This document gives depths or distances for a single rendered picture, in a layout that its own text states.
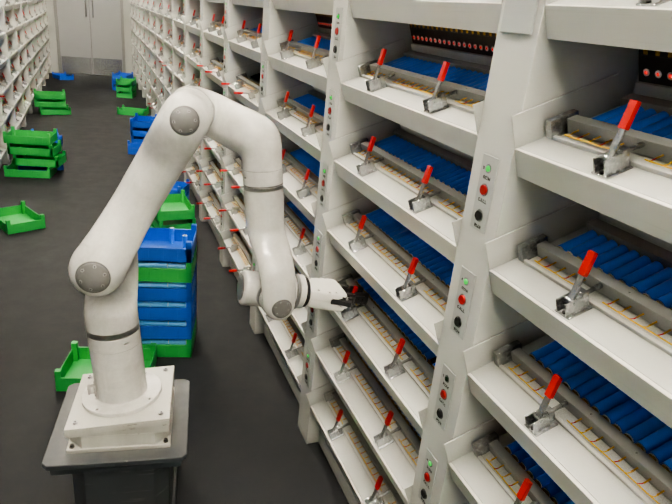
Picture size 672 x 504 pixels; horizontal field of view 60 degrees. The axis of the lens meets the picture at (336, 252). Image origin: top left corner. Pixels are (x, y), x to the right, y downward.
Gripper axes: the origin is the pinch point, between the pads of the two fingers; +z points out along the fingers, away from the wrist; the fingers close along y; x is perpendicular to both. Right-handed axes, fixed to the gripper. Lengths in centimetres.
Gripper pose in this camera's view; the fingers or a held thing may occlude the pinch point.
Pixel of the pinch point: (358, 294)
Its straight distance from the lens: 153.0
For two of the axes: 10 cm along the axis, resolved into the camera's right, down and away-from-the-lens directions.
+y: 3.6, 3.8, -8.5
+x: 2.3, -9.2, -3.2
